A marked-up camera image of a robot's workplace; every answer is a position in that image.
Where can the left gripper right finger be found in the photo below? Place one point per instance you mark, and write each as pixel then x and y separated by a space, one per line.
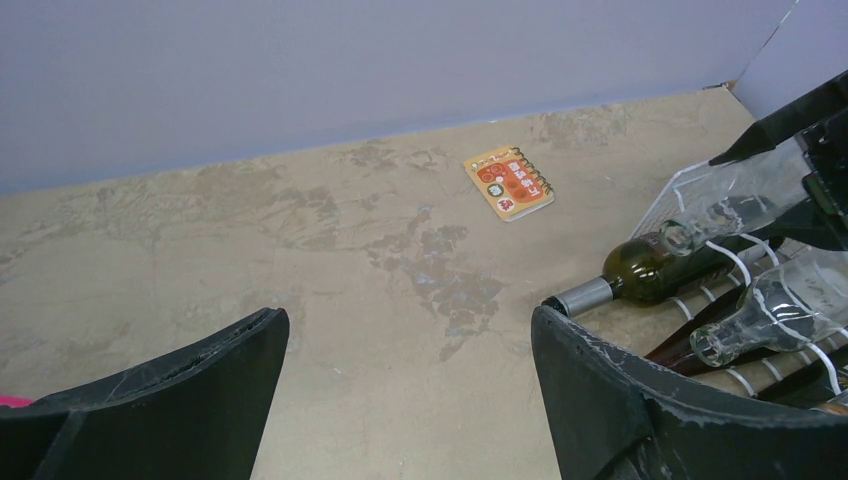
pixel 614 415

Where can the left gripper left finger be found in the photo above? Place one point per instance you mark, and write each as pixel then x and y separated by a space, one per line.
pixel 198 412

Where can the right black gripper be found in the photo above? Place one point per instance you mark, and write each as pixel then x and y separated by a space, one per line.
pixel 817 120

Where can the clear square glass bottle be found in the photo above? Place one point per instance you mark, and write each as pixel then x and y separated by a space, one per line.
pixel 738 198

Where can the red-edged whiteboard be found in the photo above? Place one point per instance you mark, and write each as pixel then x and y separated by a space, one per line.
pixel 14 402

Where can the white wire wine rack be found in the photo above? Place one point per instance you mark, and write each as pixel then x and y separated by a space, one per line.
pixel 805 378

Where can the green bottle silver cap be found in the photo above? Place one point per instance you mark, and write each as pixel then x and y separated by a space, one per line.
pixel 643 272

